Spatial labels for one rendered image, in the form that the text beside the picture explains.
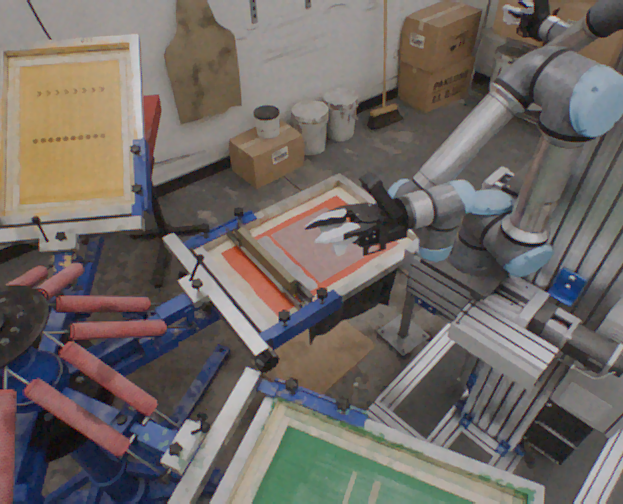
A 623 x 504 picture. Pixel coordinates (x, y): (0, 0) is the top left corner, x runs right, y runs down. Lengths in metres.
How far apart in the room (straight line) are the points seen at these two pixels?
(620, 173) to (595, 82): 0.37
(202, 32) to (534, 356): 2.87
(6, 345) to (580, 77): 1.42
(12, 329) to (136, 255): 2.11
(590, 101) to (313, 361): 2.02
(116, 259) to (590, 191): 2.89
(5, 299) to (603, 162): 1.58
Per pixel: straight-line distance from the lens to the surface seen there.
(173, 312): 1.66
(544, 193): 1.19
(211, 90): 3.69
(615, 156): 1.37
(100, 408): 1.57
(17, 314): 1.48
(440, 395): 2.43
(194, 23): 3.52
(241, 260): 1.89
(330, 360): 2.69
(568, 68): 1.09
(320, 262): 1.86
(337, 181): 2.21
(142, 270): 3.36
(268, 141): 3.83
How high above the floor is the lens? 2.29
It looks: 45 degrees down
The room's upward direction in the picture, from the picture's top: 2 degrees counter-clockwise
